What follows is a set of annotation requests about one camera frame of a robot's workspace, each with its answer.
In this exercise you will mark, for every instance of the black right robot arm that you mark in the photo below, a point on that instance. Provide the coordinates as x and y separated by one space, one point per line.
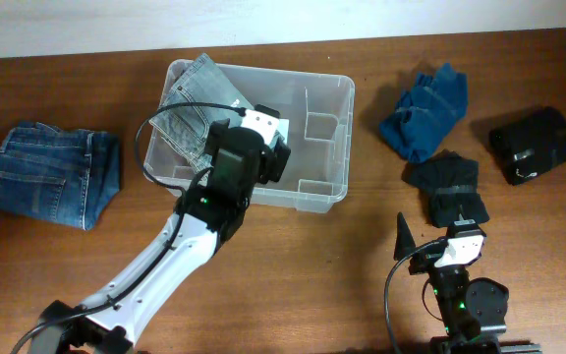
472 310

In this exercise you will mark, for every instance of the dark blue jeans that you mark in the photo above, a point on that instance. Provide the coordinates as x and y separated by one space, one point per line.
65 177

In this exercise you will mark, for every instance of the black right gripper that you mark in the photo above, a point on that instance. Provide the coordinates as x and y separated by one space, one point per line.
405 242

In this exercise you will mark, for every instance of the light blue jeans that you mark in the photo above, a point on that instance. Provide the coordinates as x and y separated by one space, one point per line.
205 95

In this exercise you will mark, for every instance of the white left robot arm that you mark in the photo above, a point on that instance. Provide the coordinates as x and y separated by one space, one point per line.
205 217

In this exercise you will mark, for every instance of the black folded garment near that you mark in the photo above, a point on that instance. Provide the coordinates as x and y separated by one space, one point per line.
450 182

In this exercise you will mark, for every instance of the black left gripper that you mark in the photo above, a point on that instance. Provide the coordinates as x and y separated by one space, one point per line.
275 158

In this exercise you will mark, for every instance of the teal blue folded garment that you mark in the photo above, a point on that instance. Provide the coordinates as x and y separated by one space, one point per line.
426 113

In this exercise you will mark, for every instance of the black folded garment far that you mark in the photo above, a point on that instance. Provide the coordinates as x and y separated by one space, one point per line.
531 146

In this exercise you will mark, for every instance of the black folded garment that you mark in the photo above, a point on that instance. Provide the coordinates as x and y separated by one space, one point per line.
531 146
450 182

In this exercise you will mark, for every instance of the white label in container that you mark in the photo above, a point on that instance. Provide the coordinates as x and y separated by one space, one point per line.
283 130

